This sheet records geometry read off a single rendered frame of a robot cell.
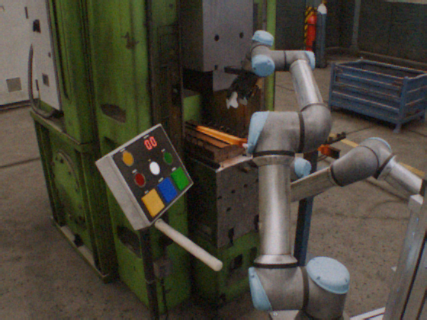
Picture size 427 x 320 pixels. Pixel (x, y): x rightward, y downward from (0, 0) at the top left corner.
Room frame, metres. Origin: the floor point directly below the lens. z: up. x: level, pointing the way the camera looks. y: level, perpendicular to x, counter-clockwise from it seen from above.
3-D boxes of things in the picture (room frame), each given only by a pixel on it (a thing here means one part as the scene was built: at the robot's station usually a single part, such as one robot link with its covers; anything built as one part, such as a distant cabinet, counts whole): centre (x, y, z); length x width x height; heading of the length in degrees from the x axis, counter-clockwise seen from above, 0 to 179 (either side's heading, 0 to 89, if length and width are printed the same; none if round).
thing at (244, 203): (2.00, 0.01, 0.69); 0.56 x 0.38 x 0.45; 40
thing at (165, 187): (1.32, 0.16, 1.01); 0.07 x 0.05 x 0.07; 155
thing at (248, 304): (1.76, -0.12, 0.01); 0.58 x 0.39 x 0.01; 130
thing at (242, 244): (2.00, 0.01, 0.23); 0.55 x 0.37 x 0.47; 40
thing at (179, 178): (1.41, 0.12, 1.01); 0.07 x 0.05 x 0.07; 155
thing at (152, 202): (1.22, 0.20, 1.01); 0.07 x 0.05 x 0.07; 155
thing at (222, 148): (1.95, 0.04, 0.96); 0.42 x 0.20 x 0.09; 40
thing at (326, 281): (0.80, -0.30, 0.98); 0.13 x 0.12 x 0.14; 89
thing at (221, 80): (1.95, 0.04, 1.32); 0.42 x 0.20 x 0.10; 40
